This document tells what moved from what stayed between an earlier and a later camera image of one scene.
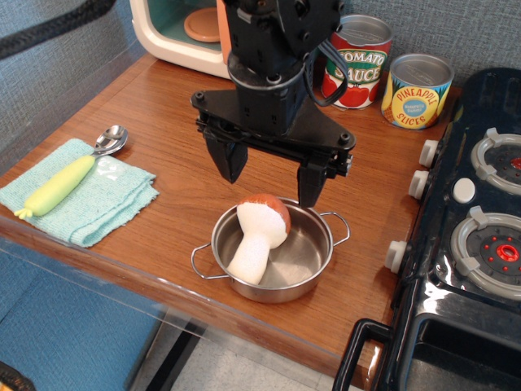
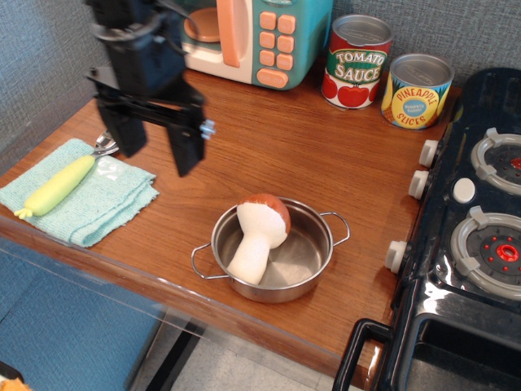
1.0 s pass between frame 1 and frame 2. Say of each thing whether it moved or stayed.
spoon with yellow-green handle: stayed
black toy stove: stayed
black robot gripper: moved
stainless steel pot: stayed
